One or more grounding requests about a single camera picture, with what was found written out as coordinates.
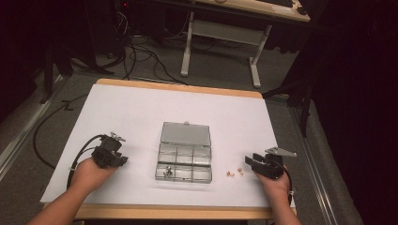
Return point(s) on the gold cufflink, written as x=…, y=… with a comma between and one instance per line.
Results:
x=240, y=171
x=231, y=173

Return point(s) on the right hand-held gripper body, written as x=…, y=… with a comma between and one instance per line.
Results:
x=272, y=164

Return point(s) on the desk with white legs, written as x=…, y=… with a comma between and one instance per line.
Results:
x=225, y=33

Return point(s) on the aluminium floor rail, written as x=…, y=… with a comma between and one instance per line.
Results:
x=316, y=175
x=22, y=137

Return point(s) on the black keyboard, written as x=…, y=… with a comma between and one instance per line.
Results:
x=277, y=2

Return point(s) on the black metal stand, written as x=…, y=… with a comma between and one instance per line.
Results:
x=297, y=93
x=50, y=72

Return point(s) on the silver cufflink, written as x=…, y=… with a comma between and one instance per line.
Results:
x=168, y=171

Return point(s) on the clear plastic compartment box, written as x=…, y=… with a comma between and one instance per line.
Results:
x=184, y=156

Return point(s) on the person's right hand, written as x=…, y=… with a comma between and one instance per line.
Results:
x=275, y=186

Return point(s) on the black computer mouse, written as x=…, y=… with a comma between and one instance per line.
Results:
x=302, y=10

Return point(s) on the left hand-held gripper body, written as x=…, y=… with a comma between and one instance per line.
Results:
x=106, y=154

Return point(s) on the person's left hand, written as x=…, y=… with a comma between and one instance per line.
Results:
x=90, y=176

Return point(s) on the dark curtain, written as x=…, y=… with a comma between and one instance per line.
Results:
x=359, y=109

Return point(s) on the white table cover sheet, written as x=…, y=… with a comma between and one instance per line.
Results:
x=140, y=109

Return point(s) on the wooden table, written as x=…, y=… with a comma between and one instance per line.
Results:
x=175, y=212

